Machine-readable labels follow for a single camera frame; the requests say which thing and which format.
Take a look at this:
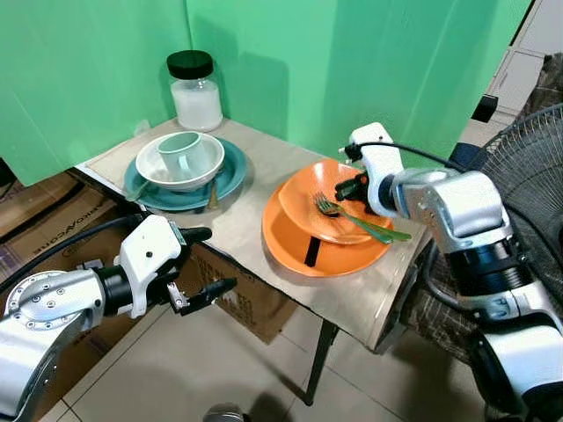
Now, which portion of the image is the small orange plate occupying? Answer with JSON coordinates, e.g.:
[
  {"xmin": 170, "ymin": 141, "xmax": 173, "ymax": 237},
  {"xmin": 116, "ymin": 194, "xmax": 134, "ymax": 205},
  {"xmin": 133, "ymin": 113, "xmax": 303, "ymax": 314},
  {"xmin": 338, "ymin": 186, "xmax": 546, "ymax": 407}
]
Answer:
[{"xmin": 277, "ymin": 163, "xmax": 388, "ymax": 245}]

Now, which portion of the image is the green fork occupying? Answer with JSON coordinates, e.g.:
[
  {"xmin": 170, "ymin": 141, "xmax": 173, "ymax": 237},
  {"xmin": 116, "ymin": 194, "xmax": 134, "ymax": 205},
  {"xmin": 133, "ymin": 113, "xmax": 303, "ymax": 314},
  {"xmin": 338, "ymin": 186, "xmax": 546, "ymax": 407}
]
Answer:
[{"xmin": 314, "ymin": 193, "xmax": 413, "ymax": 244}]

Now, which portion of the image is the cardboard box with animal print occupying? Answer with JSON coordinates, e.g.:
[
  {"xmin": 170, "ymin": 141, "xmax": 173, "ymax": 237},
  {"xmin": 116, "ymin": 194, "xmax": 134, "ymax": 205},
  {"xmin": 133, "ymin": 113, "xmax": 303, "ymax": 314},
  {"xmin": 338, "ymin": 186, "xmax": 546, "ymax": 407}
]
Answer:
[{"xmin": 186, "ymin": 242, "xmax": 300, "ymax": 345}]

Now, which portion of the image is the teal plate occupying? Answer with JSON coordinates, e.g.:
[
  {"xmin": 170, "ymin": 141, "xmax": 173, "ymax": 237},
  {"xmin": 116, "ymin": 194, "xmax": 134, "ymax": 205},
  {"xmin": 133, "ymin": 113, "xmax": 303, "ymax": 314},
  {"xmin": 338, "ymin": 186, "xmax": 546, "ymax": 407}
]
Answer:
[{"xmin": 124, "ymin": 138, "xmax": 248, "ymax": 213}]

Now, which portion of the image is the black flat stick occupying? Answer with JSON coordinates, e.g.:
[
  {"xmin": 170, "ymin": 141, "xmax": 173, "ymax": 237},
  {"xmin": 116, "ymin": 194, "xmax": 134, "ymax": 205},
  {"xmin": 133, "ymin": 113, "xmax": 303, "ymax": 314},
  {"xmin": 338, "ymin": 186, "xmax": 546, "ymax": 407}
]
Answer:
[{"xmin": 304, "ymin": 236, "xmax": 321, "ymax": 267}]

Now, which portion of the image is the pale teal spoon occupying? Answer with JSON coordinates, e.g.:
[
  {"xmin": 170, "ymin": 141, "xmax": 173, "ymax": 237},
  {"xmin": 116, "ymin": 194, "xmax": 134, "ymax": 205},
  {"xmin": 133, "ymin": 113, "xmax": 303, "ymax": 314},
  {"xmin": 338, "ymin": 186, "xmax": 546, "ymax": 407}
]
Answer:
[{"xmin": 128, "ymin": 180, "xmax": 151, "ymax": 202}]

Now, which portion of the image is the white bowl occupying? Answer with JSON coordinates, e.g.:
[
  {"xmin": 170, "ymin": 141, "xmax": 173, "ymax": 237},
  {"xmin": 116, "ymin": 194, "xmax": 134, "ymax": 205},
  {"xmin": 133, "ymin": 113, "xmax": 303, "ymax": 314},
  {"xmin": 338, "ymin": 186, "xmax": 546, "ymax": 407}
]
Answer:
[{"xmin": 135, "ymin": 132, "xmax": 226, "ymax": 193}]

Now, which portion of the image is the large orange plate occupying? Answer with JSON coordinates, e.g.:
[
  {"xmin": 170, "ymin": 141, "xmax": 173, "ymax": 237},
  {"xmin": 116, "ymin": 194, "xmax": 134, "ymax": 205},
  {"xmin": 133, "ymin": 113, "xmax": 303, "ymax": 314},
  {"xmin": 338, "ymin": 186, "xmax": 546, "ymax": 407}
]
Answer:
[{"xmin": 262, "ymin": 158, "xmax": 394, "ymax": 279}]

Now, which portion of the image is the pale green mug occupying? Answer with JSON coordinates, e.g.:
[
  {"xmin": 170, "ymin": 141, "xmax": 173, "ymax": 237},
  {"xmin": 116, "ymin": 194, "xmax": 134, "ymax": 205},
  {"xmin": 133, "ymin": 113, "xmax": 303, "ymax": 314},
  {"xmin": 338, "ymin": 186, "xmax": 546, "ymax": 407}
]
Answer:
[{"xmin": 157, "ymin": 132, "xmax": 212, "ymax": 181}]

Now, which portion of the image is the beige table with black legs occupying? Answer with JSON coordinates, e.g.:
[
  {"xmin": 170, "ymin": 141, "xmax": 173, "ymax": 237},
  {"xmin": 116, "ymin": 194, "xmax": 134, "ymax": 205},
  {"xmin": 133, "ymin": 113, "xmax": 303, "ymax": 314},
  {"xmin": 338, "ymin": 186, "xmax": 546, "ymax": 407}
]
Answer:
[{"xmin": 75, "ymin": 117, "xmax": 432, "ymax": 407}]

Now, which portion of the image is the grey robot foot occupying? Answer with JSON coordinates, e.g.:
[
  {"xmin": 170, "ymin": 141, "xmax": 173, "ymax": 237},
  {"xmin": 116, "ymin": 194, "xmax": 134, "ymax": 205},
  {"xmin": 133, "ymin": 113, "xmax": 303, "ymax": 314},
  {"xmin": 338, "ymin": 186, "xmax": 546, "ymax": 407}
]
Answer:
[{"xmin": 202, "ymin": 403, "xmax": 252, "ymax": 422}]

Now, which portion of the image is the glass jar with black lid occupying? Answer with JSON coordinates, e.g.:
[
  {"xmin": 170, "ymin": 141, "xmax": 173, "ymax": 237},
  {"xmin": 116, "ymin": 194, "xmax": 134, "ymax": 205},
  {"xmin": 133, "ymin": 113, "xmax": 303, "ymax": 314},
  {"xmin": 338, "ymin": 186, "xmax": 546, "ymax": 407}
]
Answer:
[{"xmin": 166, "ymin": 50, "xmax": 224, "ymax": 133}]

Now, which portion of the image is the green backdrop cloth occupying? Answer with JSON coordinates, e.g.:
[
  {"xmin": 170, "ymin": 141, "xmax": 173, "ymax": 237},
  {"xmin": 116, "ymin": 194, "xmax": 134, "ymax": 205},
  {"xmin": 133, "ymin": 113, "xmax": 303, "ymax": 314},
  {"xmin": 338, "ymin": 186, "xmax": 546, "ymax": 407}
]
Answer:
[{"xmin": 0, "ymin": 0, "xmax": 534, "ymax": 186}]

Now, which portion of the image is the cardboard box with black lettering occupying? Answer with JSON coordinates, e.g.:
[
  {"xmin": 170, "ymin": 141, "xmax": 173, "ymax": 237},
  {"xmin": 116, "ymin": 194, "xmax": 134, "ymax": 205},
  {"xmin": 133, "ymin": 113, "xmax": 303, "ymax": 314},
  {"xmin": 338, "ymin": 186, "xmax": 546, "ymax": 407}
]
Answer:
[{"xmin": 0, "ymin": 171, "xmax": 135, "ymax": 265}]

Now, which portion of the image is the small black box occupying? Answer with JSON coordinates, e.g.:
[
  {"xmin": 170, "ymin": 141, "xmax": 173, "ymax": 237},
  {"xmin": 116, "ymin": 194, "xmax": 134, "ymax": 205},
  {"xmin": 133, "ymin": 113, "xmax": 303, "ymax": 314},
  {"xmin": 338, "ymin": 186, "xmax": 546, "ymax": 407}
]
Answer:
[{"xmin": 472, "ymin": 95, "xmax": 500, "ymax": 124}]

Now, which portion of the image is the black standing fan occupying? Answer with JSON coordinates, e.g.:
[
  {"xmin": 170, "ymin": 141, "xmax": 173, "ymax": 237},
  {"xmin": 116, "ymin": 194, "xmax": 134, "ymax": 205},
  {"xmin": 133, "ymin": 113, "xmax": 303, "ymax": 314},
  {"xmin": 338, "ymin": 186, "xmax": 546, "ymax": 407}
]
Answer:
[{"xmin": 457, "ymin": 104, "xmax": 563, "ymax": 293}]

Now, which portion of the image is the white cabinet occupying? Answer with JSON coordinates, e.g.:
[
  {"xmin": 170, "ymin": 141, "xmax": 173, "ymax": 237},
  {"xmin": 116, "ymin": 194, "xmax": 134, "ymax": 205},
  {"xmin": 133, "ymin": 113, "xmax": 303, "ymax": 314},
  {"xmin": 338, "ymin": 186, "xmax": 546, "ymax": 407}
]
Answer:
[{"xmin": 482, "ymin": 0, "xmax": 563, "ymax": 126}]

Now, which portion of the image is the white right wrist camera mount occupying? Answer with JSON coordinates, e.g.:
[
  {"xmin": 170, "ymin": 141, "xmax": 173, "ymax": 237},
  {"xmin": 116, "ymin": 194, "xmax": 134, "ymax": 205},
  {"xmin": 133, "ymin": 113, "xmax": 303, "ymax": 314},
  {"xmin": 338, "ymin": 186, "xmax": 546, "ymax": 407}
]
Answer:
[{"xmin": 349, "ymin": 123, "xmax": 406, "ymax": 219}]

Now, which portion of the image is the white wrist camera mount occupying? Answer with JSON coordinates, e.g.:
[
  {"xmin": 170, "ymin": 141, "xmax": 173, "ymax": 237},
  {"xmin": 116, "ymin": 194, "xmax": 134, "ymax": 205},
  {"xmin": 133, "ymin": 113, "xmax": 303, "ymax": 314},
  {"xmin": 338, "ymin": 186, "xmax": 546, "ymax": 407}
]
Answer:
[
  {"xmin": 115, "ymin": 215, "xmax": 187, "ymax": 319},
  {"xmin": 349, "ymin": 123, "xmax": 406, "ymax": 219}
]

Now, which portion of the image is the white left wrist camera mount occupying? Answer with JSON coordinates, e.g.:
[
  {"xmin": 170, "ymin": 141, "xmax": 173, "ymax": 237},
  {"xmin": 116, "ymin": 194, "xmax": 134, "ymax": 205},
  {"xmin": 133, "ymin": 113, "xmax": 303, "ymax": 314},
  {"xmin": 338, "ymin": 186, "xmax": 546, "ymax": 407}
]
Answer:
[{"xmin": 115, "ymin": 215, "xmax": 187, "ymax": 319}]

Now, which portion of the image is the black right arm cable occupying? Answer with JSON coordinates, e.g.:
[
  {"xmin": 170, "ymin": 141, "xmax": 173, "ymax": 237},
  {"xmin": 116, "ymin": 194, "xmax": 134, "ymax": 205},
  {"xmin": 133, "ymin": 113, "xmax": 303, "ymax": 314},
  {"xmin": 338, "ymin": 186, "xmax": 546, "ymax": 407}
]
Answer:
[{"xmin": 343, "ymin": 141, "xmax": 494, "ymax": 178}]

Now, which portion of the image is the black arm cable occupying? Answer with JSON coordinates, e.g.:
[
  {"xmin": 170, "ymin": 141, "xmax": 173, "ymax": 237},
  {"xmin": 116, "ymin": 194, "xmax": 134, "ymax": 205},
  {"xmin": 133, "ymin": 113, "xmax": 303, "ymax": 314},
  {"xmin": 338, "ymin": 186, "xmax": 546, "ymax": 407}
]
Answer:
[
  {"xmin": 343, "ymin": 141, "xmax": 494, "ymax": 178},
  {"xmin": 0, "ymin": 214, "xmax": 146, "ymax": 295}
]

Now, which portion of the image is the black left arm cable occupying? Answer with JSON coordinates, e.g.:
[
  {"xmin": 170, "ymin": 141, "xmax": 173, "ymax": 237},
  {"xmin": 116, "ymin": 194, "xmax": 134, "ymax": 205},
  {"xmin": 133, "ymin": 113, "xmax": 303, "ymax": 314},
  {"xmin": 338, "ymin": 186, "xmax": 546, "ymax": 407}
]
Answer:
[{"xmin": 0, "ymin": 214, "xmax": 146, "ymax": 295}]

